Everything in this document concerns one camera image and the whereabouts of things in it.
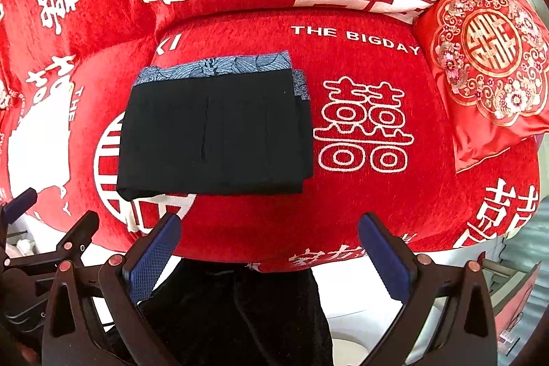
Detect red embroidered cushion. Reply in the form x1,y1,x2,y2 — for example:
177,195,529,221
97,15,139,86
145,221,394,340
412,0,549,174

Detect person's black clothing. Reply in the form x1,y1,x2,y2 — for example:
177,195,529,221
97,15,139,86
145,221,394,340
139,259,334,366

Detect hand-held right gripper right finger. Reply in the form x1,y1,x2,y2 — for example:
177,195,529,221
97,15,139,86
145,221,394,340
358,212,498,366

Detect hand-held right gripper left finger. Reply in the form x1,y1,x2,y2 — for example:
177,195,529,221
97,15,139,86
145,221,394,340
42,212,183,366

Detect black pants with blue waistband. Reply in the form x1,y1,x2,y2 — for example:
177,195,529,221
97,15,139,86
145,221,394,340
116,51,316,201

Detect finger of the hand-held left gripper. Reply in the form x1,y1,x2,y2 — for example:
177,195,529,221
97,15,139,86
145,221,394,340
56,211,100,264
0,187,38,229

